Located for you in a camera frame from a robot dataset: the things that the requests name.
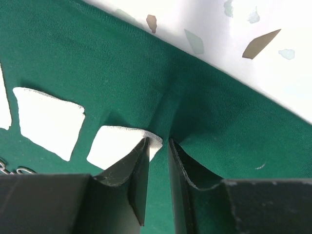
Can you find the white gauze pad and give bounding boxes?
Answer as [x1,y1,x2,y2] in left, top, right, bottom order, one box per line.
[0,69,12,130]
[86,126,163,170]
[13,87,85,161]

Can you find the long steel scissors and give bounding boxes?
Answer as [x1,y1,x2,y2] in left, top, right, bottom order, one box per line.
[0,160,36,175]

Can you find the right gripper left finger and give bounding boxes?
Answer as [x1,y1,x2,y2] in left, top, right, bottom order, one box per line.
[0,138,149,234]

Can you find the green surgical drape cloth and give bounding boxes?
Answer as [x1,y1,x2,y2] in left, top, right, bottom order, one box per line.
[0,0,312,234]

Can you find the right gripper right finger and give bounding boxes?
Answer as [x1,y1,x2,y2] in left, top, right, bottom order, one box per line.
[168,139,312,234]

